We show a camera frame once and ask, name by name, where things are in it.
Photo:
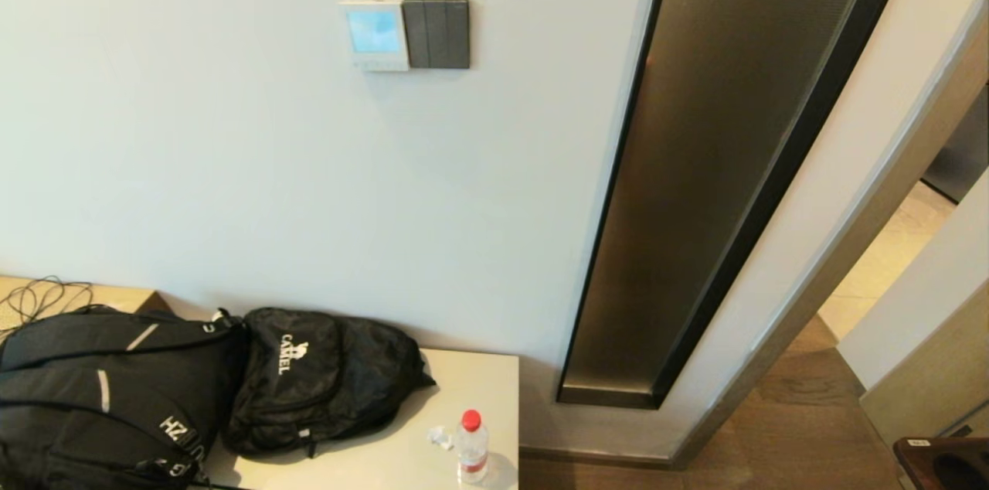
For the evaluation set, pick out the crumpled clear plastic wrapper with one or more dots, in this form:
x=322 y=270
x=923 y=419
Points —
x=441 y=438

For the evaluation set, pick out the dark grey wall switch panel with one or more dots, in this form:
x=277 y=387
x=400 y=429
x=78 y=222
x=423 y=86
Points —
x=436 y=34

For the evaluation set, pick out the white wall thermostat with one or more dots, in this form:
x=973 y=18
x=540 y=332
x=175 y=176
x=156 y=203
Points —
x=375 y=34

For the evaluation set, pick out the grey brown door frame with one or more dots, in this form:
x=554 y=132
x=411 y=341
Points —
x=858 y=243

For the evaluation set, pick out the large black backpack HZ print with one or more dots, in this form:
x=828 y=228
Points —
x=93 y=397

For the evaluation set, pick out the clear water bottle red cap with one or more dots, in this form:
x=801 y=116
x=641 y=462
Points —
x=472 y=451

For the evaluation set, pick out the black Camel backpack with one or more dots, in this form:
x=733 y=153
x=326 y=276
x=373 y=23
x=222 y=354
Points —
x=324 y=382

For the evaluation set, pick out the dark grey cabinet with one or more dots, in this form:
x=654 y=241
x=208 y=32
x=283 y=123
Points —
x=966 y=158

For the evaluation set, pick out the dark brown bin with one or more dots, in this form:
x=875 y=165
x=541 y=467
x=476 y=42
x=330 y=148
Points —
x=946 y=467

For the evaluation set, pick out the beige wooden door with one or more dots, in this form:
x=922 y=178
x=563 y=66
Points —
x=935 y=374

